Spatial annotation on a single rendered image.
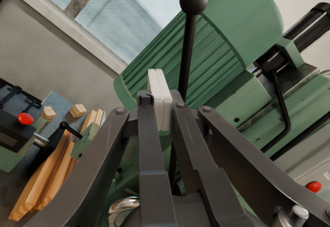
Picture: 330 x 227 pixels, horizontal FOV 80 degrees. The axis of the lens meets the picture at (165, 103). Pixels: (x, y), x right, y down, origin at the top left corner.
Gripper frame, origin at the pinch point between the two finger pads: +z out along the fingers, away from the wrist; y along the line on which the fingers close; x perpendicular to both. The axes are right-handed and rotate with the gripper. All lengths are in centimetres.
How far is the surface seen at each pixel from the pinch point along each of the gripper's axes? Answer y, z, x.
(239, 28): 14.6, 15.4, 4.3
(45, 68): -78, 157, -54
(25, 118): -24.7, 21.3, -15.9
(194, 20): 5.2, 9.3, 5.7
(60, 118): -27, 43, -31
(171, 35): 4.5, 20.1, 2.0
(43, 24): -71, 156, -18
